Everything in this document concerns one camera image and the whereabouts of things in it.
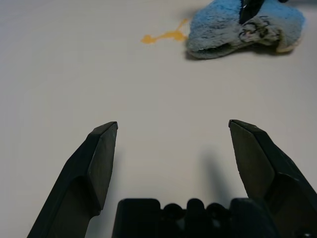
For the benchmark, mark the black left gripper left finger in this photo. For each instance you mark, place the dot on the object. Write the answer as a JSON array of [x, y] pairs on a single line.
[[81, 186]]

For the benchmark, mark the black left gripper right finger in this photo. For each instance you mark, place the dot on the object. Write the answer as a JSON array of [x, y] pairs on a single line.
[[272, 173]]

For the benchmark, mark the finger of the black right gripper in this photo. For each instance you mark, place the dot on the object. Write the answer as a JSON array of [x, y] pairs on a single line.
[[250, 10]]

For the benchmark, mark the blue and grey rag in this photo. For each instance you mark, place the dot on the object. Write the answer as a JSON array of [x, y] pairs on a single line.
[[215, 29]]

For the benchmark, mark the orange liquid streak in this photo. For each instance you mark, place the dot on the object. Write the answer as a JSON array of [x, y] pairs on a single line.
[[171, 35]]

